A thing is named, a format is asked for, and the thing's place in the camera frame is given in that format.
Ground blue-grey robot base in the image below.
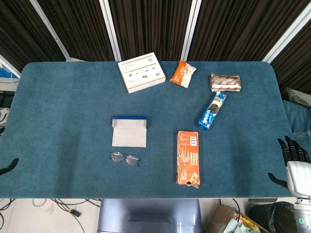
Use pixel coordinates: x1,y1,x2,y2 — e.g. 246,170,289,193
97,199,203,233

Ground blue felt table cloth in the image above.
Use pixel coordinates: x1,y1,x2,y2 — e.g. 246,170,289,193
0,61,300,200

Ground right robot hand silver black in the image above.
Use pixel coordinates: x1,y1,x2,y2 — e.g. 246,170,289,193
268,135,311,198

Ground crumpled green paper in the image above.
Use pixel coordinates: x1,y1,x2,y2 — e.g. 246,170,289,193
225,218,246,233

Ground silver aluminium frame post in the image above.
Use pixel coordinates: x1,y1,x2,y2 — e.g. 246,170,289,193
0,54,22,79
29,0,71,62
181,0,202,62
99,0,122,62
261,3,311,64

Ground orange and white snack packet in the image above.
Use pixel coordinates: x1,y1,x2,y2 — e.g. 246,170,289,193
169,60,197,88

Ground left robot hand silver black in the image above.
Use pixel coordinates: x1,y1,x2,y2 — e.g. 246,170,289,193
0,158,19,176

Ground long orange carton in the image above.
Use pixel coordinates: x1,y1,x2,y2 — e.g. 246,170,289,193
176,131,201,189

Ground brown cardboard box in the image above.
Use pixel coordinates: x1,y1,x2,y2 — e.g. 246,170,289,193
206,205,268,233

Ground white plastic object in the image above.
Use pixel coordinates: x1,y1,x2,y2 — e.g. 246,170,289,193
0,108,10,125

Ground blue glasses case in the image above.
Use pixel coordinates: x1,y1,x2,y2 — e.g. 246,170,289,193
111,115,148,148

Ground black pleated curtain panel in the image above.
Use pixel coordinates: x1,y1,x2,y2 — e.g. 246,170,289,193
187,0,308,62
108,0,194,62
36,0,115,62
270,26,311,98
0,0,67,72

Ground black-rimmed eyeglasses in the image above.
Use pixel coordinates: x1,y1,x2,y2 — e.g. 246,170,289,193
109,150,140,167

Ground blue denim jeans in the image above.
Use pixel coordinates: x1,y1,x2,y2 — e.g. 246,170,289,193
281,99,311,146

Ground black floor cable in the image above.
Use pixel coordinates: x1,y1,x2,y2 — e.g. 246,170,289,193
51,198,102,208

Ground black bin bag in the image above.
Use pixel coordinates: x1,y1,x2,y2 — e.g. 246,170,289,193
249,201,299,233

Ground silver red-print snack packet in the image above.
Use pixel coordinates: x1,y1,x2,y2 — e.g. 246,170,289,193
210,73,242,93

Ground grey-green bag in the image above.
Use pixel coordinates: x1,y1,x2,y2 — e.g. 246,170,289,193
285,87,311,107

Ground yellow wrapper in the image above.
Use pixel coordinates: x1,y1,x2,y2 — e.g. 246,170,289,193
240,216,259,230

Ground white flat printed box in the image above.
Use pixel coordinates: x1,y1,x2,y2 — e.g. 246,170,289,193
118,52,167,94

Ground blue cookie packet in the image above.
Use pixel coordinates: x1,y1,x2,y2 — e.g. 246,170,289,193
195,91,227,132

